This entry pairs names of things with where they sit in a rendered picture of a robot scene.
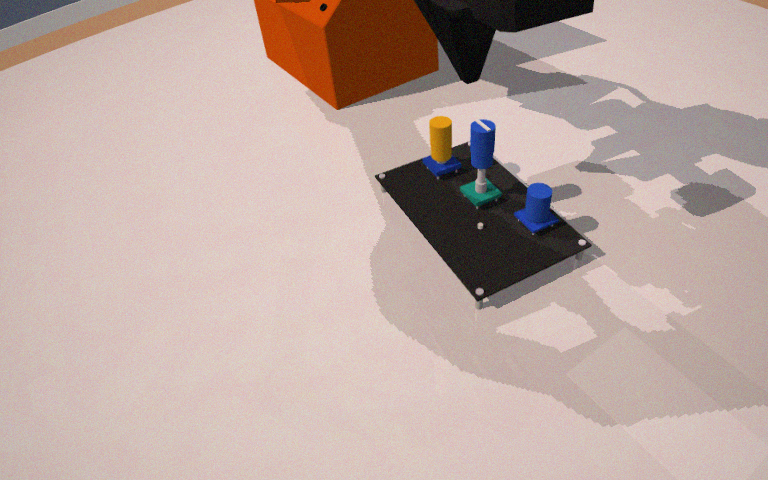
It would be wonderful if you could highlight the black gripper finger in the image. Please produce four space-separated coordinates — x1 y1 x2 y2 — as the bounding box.
431 0 496 84
414 0 464 82

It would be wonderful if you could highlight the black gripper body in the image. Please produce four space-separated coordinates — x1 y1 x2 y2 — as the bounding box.
464 0 594 33

